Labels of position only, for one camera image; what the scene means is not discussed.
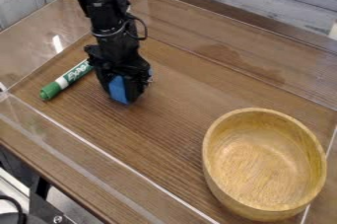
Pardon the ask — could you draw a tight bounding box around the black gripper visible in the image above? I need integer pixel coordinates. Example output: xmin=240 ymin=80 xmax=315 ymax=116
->
xmin=84 ymin=45 xmax=152 ymax=104

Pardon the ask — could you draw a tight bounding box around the blue foam block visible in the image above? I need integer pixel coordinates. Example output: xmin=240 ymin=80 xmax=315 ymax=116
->
xmin=108 ymin=76 xmax=129 ymax=105

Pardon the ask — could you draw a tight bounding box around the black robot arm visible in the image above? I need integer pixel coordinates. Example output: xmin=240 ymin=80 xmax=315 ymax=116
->
xmin=78 ymin=0 xmax=152 ymax=105

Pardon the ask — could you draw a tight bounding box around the brown wooden bowl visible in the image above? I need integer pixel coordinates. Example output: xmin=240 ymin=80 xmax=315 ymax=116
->
xmin=201 ymin=108 xmax=328 ymax=222

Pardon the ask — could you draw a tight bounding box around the green Expo marker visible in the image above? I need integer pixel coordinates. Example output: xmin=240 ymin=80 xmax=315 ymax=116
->
xmin=40 ymin=60 xmax=93 ymax=101

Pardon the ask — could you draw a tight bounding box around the black table leg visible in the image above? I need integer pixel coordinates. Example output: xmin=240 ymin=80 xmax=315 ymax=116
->
xmin=35 ymin=177 xmax=52 ymax=199

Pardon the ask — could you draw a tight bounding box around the black metal base plate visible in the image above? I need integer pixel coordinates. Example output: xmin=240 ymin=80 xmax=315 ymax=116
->
xmin=30 ymin=197 xmax=76 ymax=224

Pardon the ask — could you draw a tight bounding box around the black cable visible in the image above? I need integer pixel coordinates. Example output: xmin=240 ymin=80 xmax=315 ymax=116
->
xmin=0 ymin=195 xmax=30 ymax=224

